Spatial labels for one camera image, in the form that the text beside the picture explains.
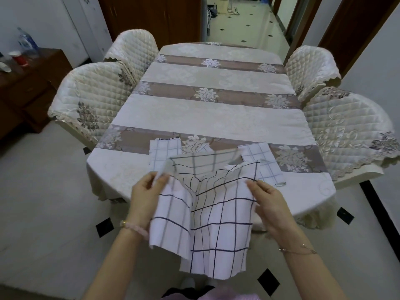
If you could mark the person's left hand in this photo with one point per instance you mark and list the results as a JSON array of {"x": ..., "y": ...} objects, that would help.
[{"x": 142, "y": 199}]

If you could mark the person's right hand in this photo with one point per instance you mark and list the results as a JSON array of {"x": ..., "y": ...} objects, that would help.
[{"x": 276, "y": 210}]

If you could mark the person's right thumb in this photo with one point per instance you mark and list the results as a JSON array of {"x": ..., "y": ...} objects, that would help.
[{"x": 254, "y": 189}]

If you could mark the person's left thumb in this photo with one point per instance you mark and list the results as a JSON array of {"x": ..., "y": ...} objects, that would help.
[{"x": 160, "y": 181}]

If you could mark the white checked cloth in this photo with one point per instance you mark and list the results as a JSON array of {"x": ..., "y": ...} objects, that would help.
[
  {"x": 215, "y": 224},
  {"x": 164, "y": 151},
  {"x": 265, "y": 167}
]

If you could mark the person's right forearm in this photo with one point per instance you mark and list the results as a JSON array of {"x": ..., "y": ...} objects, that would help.
[{"x": 309, "y": 274}]

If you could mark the person's left forearm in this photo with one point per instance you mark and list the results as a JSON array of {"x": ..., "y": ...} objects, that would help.
[{"x": 122, "y": 265}]

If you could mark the folded white checked cloth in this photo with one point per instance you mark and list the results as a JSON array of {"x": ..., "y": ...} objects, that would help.
[
  {"x": 265, "y": 167},
  {"x": 164, "y": 151}
]

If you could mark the cream quilted chair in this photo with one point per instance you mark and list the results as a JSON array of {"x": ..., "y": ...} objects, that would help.
[
  {"x": 89, "y": 96},
  {"x": 134, "y": 51},
  {"x": 311, "y": 70},
  {"x": 350, "y": 128}
]

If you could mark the pink garment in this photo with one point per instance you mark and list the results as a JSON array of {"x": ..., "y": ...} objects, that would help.
[{"x": 215, "y": 294}]

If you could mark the dark wooden cabinet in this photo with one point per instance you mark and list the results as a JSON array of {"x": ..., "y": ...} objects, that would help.
[{"x": 29, "y": 90}]

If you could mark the white patterned door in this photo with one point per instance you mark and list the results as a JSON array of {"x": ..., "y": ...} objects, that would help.
[{"x": 89, "y": 24}]

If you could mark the dark bag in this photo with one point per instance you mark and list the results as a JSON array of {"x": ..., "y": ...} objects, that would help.
[{"x": 212, "y": 12}]

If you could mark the pair of light shoes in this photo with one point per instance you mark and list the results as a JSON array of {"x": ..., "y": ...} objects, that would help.
[{"x": 235, "y": 11}]

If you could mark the red paper cup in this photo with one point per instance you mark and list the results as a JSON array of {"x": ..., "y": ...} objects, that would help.
[{"x": 19, "y": 58}]

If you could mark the white bin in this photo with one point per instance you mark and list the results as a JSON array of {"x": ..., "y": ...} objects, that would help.
[{"x": 222, "y": 5}]

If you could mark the dark wooden door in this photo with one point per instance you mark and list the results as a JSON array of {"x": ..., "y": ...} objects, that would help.
[{"x": 353, "y": 28}]

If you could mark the clear plastic water bottle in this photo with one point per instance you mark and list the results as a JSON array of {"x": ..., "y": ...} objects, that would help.
[{"x": 27, "y": 43}]

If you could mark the white crumpled cup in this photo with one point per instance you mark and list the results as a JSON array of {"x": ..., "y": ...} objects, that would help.
[{"x": 5, "y": 67}]

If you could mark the dark wooden door frame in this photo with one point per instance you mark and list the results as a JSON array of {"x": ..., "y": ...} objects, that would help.
[{"x": 298, "y": 21}]

